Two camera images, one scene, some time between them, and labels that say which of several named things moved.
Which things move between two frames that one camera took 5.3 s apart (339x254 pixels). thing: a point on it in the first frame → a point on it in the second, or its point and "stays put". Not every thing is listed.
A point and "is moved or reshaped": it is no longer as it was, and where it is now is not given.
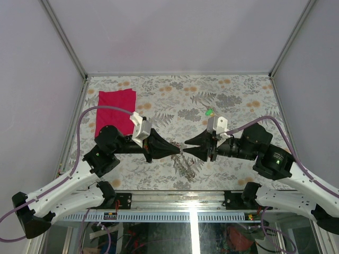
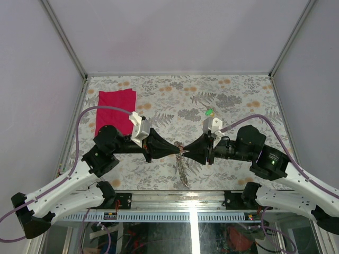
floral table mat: x=177 y=108 stays put
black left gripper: x=155 y=146 stays put
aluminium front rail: x=204 y=202 stays put
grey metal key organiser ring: x=185 y=166 is moved or reshaped
